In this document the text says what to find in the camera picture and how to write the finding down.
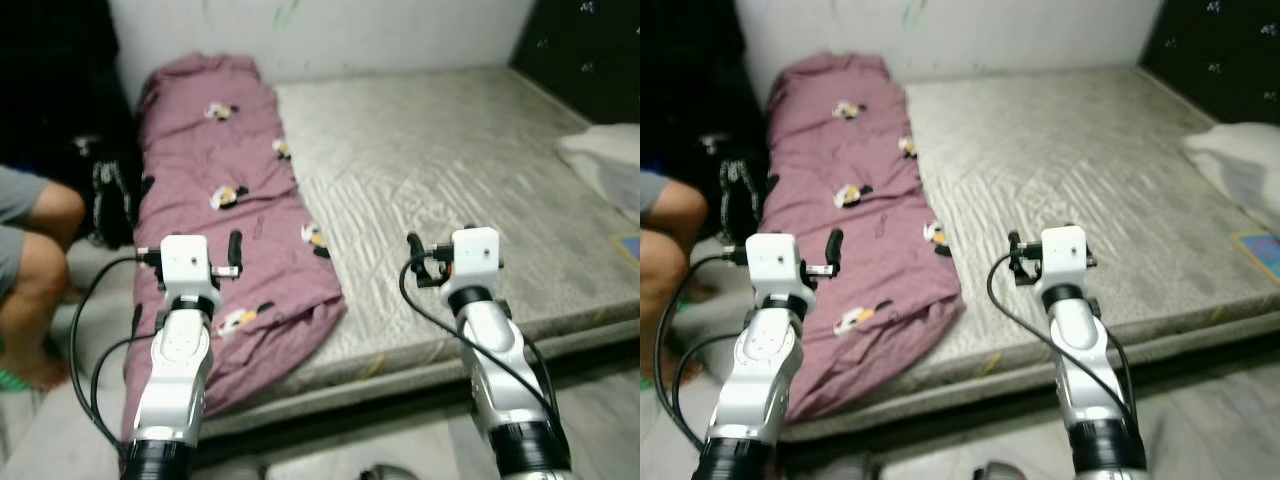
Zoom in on person in grey shorts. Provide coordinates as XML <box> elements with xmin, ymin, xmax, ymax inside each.
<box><xmin>640</xmin><ymin>170</ymin><xmax>713</xmax><ymax>389</ymax></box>
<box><xmin>0</xmin><ymin>165</ymin><xmax>89</xmax><ymax>393</ymax></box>

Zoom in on short black arm cable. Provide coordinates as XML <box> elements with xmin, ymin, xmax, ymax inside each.
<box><xmin>520</xmin><ymin>335</ymin><xmax>563</xmax><ymax>416</ymax></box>
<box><xmin>90</xmin><ymin>335</ymin><xmax>156</xmax><ymax>431</ymax></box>
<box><xmin>1105</xmin><ymin>335</ymin><xmax>1138</xmax><ymax>416</ymax></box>
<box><xmin>672</xmin><ymin>335</ymin><xmax>746</xmax><ymax>431</ymax></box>

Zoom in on short black right arm cable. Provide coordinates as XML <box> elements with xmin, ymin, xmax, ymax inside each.
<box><xmin>520</xmin><ymin>335</ymin><xmax>563</xmax><ymax>416</ymax></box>
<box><xmin>1105</xmin><ymin>335</ymin><xmax>1138</xmax><ymax>416</ymax></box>

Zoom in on short black left arm cable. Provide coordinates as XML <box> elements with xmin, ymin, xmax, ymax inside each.
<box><xmin>90</xmin><ymin>335</ymin><xmax>156</xmax><ymax>431</ymax></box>
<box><xmin>672</xmin><ymin>335</ymin><xmax>746</xmax><ymax>431</ymax></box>

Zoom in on black bag white stripes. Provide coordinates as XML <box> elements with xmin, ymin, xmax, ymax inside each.
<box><xmin>75</xmin><ymin>135</ymin><xmax>153</xmax><ymax>251</ymax></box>
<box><xmin>715</xmin><ymin>135</ymin><xmax>779</xmax><ymax>249</ymax></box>

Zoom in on dark tufted headboard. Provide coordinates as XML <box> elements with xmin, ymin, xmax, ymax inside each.
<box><xmin>1140</xmin><ymin>0</ymin><xmax>1280</xmax><ymax>126</ymax></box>
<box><xmin>508</xmin><ymin>0</ymin><xmax>641</xmax><ymax>126</ymax></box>

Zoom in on white quilted mattress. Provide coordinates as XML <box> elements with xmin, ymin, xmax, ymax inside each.
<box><xmin>780</xmin><ymin>65</ymin><xmax>1280</xmax><ymax>441</ymax></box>
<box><xmin>200</xmin><ymin>65</ymin><xmax>641</xmax><ymax>436</ymax></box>

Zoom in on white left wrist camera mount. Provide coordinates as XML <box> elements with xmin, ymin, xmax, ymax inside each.
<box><xmin>158</xmin><ymin>234</ymin><xmax>223</xmax><ymax>319</ymax></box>
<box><xmin>745</xmin><ymin>232</ymin><xmax>813</xmax><ymax>319</ymax></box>

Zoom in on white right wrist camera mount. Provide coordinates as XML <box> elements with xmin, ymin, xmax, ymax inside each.
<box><xmin>1032</xmin><ymin>225</ymin><xmax>1093</xmax><ymax>309</ymax></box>
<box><xmin>438</xmin><ymin>226</ymin><xmax>503</xmax><ymax>311</ymax></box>

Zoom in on purple duck print blanket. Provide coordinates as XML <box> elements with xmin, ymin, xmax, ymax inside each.
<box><xmin>765</xmin><ymin>52</ymin><xmax>968</xmax><ymax>426</ymax></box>
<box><xmin>122</xmin><ymin>53</ymin><xmax>348</xmax><ymax>441</ymax></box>

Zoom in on white pillow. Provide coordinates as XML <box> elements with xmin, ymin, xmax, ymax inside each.
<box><xmin>555</xmin><ymin>122</ymin><xmax>641</xmax><ymax>223</ymax></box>
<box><xmin>1180</xmin><ymin>122</ymin><xmax>1280</xmax><ymax>236</ymax></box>

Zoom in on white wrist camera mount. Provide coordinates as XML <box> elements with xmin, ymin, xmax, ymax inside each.
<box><xmin>438</xmin><ymin>226</ymin><xmax>503</xmax><ymax>311</ymax></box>
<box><xmin>1032</xmin><ymin>225</ymin><xmax>1093</xmax><ymax>309</ymax></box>
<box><xmin>158</xmin><ymin>234</ymin><xmax>223</xmax><ymax>319</ymax></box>
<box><xmin>745</xmin><ymin>232</ymin><xmax>813</xmax><ymax>319</ymax></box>

